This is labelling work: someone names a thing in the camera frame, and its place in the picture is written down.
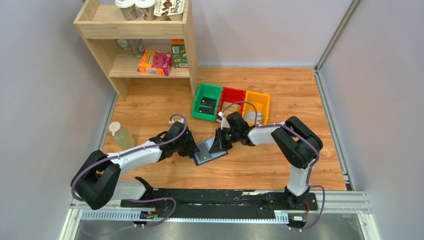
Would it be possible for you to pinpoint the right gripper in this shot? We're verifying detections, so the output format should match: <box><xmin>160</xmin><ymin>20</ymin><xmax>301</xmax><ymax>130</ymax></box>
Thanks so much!
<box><xmin>209</xmin><ymin>127</ymin><xmax>240</xmax><ymax>154</ymax></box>

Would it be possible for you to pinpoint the navy blue card holder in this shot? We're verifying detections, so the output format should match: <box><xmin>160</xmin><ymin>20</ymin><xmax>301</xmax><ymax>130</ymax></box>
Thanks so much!
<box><xmin>190</xmin><ymin>137</ymin><xmax>229</xmax><ymax>166</ymax></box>

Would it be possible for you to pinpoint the black card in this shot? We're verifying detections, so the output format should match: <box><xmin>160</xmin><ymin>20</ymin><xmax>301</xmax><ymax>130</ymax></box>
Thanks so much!
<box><xmin>200</xmin><ymin>96</ymin><xmax>217</xmax><ymax>108</ymax></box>
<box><xmin>198</xmin><ymin>106</ymin><xmax>215</xmax><ymax>116</ymax></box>

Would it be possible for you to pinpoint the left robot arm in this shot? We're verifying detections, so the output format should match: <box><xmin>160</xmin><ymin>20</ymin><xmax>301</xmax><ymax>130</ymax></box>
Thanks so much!
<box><xmin>70</xmin><ymin>121</ymin><xmax>199</xmax><ymax>210</ymax></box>

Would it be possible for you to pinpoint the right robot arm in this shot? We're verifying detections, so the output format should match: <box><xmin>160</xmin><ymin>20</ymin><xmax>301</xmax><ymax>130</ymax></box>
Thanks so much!
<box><xmin>209</xmin><ymin>112</ymin><xmax>324</xmax><ymax>210</ymax></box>

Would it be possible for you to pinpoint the gold card in bin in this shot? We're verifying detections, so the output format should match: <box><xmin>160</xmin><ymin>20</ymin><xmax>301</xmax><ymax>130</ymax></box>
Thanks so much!
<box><xmin>221</xmin><ymin>101</ymin><xmax>241</xmax><ymax>116</ymax></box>

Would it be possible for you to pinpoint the silver VIP card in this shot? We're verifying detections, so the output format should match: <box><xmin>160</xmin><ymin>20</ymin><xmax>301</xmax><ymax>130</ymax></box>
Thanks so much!
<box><xmin>243</xmin><ymin>111</ymin><xmax>263</xmax><ymax>125</ymax></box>

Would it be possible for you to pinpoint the black card in bin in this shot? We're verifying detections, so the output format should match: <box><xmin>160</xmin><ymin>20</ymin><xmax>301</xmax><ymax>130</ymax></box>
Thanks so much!
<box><xmin>200</xmin><ymin>96</ymin><xmax>217</xmax><ymax>108</ymax></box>

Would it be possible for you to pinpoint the green plastic bin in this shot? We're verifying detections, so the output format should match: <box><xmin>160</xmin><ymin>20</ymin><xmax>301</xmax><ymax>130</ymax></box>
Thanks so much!
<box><xmin>191</xmin><ymin>83</ymin><xmax>223</xmax><ymax>122</ymax></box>

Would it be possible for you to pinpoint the red plastic bin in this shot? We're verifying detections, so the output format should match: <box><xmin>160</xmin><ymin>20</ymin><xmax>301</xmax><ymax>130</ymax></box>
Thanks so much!
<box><xmin>215</xmin><ymin>87</ymin><xmax>247</xmax><ymax>122</ymax></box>

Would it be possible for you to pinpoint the yellow plastic bin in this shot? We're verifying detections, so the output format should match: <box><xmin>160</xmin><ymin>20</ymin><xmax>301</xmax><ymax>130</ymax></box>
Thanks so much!
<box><xmin>242</xmin><ymin>91</ymin><xmax>271</xmax><ymax>125</ymax></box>

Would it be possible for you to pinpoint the green liquid bottle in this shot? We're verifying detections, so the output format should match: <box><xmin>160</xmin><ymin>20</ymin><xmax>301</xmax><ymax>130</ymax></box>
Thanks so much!
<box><xmin>108</xmin><ymin>121</ymin><xmax>136</xmax><ymax>150</ymax></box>

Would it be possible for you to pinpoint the green juice carton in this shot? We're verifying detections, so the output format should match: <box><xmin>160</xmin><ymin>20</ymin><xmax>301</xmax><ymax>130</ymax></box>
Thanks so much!
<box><xmin>171</xmin><ymin>39</ymin><xmax>188</xmax><ymax>69</ymax></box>

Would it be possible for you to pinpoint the orange pink snack box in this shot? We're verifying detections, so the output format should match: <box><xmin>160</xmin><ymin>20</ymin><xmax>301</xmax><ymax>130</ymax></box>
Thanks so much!
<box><xmin>138</xmin><ymin>50</ymin><xmax>173</xmax><ymax>76</ymax></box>

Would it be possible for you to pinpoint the wooden shelf unit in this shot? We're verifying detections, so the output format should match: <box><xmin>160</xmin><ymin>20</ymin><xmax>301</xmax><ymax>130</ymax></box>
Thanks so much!
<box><xmin>73</xmin><ymin>0</ymin><xmax>199</xmax><ymax>101</ymax></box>

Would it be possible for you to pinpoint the clear bottle on shelf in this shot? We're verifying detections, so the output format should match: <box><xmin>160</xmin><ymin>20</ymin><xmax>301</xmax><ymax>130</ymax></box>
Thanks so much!
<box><xmin>116</xmin><ymin>39</ymin><xmax>146</xmax><ymax>59</ymax></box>

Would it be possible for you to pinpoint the chocolate pudding cup pack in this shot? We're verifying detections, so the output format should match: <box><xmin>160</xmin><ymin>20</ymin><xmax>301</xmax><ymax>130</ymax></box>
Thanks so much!
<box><xmin>154</xmin><ymin>0</ymin><xmax>186</xmax><ymax>21</ymax></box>

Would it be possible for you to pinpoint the white lidded cup right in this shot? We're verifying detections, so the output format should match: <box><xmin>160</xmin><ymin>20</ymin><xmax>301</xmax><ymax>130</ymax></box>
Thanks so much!
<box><xmin>135</xmin><ymin>0</ymin><xmax>156</xmax><ymax>21</ymax></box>

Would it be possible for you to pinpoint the white lidded cup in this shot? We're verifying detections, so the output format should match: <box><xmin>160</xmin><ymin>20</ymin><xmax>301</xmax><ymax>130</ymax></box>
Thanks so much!
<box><xmin>115</xmin><ymin>0</ymin><xmax>138</xmax><ymax>21</ymax></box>
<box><xmin>135</xmin><ymin>0</ymin><xmax>156</xmax><ymax>21</ymax></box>

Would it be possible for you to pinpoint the white lidded cup left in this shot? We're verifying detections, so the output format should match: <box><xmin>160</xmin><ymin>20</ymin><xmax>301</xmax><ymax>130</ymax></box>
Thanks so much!
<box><xmin>115</xmin><ymin>0</ymin><xmax>138</xmax><ymax>21</ymax></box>

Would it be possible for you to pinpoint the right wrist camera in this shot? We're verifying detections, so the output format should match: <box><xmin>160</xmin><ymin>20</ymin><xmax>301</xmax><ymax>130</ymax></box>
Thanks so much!
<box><xmin>216</xmin><ymin>111</ymin><xmax>231</xmax><ymax>130</ymax></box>

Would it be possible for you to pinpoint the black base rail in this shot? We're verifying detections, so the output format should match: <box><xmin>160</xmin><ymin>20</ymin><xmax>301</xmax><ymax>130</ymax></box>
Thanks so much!
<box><xmin>120</xmin><ymin>188</ymin><xmax>319</xmax><ymax>220</ymax></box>

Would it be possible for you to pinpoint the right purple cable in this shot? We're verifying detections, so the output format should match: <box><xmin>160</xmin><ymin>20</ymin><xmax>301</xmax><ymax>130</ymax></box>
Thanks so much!
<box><xmin>218</xmin><ymin>100</ymin><xmax>326</xmax><ymax>232</ymax></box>

